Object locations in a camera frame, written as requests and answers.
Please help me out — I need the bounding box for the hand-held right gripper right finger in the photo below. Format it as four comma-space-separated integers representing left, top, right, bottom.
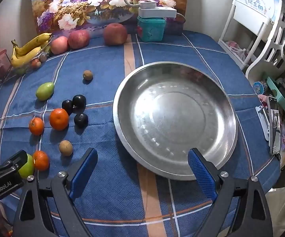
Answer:
187, 148, 274, 237

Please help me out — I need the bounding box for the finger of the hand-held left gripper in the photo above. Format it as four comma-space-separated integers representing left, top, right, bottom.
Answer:
0, 150, 28, 173

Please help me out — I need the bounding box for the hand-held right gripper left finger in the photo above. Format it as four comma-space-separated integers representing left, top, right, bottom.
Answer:
12, 148, 98, 237

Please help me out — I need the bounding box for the green mango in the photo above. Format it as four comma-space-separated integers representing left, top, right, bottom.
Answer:
17, 153, 35, 179
36, 82, 55, 101

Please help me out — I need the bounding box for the small orange tangerine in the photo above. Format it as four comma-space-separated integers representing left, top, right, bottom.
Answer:
29, 117, 45, 136
32, 150, 50, 172

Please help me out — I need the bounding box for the black plum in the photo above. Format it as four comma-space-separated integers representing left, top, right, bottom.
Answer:
74, 113, 89, 128
62, 100, 74, 116
72, 94, 87, 111

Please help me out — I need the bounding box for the round steel plate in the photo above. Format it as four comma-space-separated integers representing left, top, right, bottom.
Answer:
113, 62, 239, 181

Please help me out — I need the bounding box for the large orange tangerine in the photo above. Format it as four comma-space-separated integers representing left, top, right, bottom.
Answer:
49, 108, 69, 131

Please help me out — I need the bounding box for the white plastic clip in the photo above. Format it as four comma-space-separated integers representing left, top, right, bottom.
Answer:
256, 106, 270, 141

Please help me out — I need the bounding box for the black and white packet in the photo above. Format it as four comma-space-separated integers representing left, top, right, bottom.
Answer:
266, 96, 282, 156

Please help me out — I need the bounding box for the blue round tin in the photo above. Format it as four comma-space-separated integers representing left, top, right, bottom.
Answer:
252, 81, 268, 95

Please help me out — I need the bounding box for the teal long box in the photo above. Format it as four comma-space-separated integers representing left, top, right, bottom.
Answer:
266, 76, 285, 119

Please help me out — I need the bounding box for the yellow banana bunch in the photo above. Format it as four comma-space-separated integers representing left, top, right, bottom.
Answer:
10, 33, 52, 68

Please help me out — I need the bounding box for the blue plaid tablecloth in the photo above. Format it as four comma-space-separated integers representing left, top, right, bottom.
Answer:
0, 30, 281, 237

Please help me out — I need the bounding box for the pale pink apple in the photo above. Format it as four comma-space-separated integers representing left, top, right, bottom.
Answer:
50, 36, 69, 55

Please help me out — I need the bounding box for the pink plastic bag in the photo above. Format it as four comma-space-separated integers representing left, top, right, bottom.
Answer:
226, 41, 248, 63

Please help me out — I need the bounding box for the dark red apple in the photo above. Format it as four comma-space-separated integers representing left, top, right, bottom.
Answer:
103, 23, 128, 46

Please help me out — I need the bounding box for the teal plastic box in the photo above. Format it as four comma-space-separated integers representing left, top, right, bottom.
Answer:
137, 16, 167, 42

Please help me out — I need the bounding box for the white lattice chair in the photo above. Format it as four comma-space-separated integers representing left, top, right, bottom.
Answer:
245, 5, 285, 84

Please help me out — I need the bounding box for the white metal rack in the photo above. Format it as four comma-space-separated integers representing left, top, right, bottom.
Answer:
218, 0, 274, 71

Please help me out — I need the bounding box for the floral painting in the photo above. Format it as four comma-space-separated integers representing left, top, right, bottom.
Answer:
31, 0, 189, 34

